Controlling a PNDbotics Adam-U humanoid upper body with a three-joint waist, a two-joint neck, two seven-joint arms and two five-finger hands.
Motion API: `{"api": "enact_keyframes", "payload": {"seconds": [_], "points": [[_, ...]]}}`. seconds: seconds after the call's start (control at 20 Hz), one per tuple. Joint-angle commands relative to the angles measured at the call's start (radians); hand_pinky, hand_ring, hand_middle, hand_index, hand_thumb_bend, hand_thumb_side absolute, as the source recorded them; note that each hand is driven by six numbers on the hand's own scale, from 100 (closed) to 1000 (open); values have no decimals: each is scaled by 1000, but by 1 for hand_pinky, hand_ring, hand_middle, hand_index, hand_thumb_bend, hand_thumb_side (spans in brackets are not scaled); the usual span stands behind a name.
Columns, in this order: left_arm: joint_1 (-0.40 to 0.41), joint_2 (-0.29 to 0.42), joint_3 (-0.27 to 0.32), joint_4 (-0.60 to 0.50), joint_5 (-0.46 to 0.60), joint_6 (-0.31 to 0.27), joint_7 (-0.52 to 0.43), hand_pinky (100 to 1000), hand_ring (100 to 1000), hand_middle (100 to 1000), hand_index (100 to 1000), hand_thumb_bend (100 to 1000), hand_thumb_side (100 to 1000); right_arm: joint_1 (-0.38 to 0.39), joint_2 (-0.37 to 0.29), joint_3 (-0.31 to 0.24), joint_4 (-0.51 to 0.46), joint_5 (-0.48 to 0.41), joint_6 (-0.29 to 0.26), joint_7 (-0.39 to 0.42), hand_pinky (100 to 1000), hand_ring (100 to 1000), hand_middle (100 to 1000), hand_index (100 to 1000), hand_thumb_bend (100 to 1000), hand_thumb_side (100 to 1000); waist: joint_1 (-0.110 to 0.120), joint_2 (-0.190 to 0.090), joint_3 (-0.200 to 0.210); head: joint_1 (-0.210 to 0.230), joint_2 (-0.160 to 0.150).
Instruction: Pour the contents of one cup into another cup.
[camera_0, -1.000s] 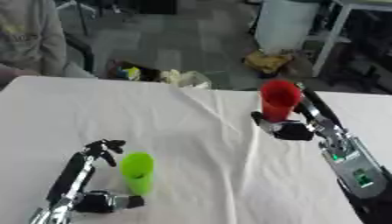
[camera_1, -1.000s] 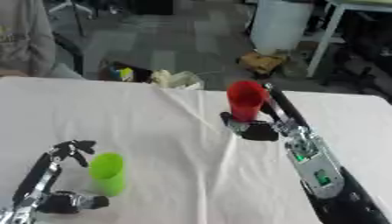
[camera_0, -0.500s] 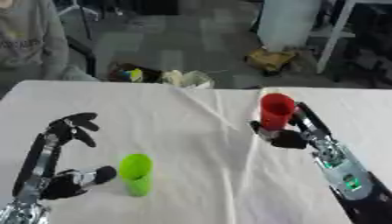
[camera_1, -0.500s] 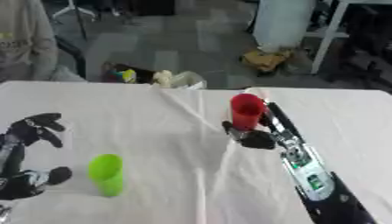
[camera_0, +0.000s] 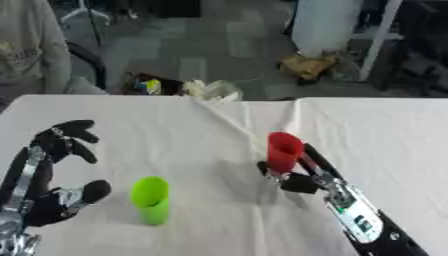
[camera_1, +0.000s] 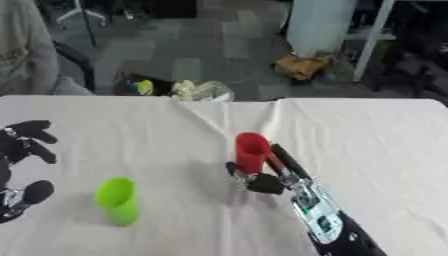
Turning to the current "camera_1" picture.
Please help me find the dark bag with colourful items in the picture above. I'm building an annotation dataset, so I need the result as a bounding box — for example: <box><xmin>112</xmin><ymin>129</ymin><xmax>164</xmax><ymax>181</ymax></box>
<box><xmin>112</xmin><ymin>73</ymin><xmax>177</xmax><ymax>98</ymax></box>

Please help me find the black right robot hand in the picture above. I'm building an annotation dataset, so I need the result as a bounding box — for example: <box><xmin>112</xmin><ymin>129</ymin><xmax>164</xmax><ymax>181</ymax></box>
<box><xmin>224</xmin><ymin>143</ymin><xmax>314</xmax><ymax>196</ymax></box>

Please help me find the person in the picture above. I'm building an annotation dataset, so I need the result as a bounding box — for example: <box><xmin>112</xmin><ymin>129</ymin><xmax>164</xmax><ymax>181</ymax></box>
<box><xmin>0</xmin><ymin>0</ymin><xmax>95</xmax><ymax>97</ymax></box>

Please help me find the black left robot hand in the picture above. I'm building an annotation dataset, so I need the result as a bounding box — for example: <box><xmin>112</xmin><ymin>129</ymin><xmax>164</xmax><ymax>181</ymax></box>
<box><xmin>0</xmin><ymin>120</ymin><xmax>60</xmax><ymax>225</ymax></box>

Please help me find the green plastic cup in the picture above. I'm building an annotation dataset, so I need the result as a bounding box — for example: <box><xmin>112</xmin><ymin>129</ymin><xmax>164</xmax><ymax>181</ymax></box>
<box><xmin>92</xmin><ymin>176</ymin><xmax>140</xmax><ymax>228</ymax></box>

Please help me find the red plastic cup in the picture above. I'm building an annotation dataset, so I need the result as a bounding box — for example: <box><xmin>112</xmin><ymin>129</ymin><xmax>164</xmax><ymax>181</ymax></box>
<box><xmin>234</xmin><ymin>132</ymin><xmax>273</xmax><ymax>176</ymax></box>

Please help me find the tan crumpled bag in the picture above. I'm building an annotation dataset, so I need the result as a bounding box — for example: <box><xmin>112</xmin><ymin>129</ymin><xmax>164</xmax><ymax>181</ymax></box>
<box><xmin>271</xmin><ymin>54</ymin><xmax>335</xmax><ymax>82</ymax></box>

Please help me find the white desk leg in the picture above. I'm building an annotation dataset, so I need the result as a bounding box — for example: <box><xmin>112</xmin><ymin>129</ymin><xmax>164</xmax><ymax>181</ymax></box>
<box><xmin>351</xmin><ymin>0</ymin><xmax>399</xmax><ymax>83</ymax></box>

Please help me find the white pillar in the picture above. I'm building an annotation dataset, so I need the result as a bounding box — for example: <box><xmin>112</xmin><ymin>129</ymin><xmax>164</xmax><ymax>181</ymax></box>
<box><xmin>285</xmin><ymin>0</ymin><xmax>359</xmax><ymax>58</ymax></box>

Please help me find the white chair base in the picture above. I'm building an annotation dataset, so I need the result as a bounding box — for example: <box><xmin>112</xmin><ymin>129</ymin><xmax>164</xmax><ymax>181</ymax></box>
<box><xmin>54</xmin><ymin>0</ymin><xmax>109</xmax><ymax>28</ymax></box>

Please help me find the clear plastic bag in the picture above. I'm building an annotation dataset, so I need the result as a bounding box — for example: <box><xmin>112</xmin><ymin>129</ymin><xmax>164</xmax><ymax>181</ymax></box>
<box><xmin>169</xmin><ymin>79</ymin><xmax>237</xmax><ymax>103</ymax></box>

